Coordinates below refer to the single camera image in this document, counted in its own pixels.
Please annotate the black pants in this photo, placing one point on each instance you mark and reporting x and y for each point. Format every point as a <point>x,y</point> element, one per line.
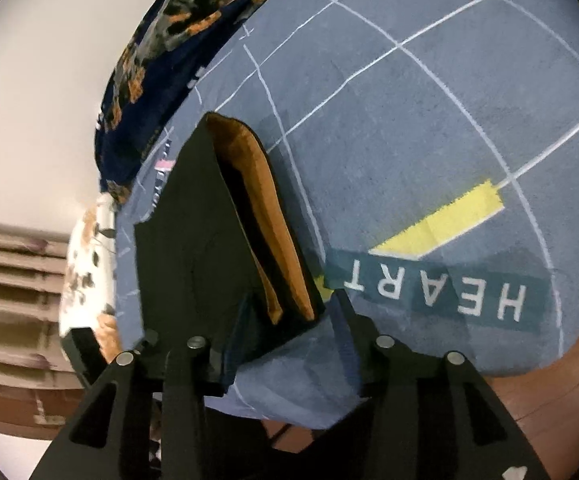
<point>189,240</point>

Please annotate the dark blue floral cloth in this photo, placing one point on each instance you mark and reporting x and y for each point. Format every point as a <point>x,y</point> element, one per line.
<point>139,100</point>

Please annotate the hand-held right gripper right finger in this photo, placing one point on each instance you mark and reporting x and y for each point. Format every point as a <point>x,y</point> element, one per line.
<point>349,330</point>

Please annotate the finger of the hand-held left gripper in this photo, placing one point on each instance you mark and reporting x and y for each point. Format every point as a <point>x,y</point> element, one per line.
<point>81,352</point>

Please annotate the blue grid-print blanket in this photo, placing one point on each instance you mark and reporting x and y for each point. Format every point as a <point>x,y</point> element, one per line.
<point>419,135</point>

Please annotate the brown ribbed wooden headboard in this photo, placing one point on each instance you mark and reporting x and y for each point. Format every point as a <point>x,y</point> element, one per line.
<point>9,285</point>

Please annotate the white floral cloth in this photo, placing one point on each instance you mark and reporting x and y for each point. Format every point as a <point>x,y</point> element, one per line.
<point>84,280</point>

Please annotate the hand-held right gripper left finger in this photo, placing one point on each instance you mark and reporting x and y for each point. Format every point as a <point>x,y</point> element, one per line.
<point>232,355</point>

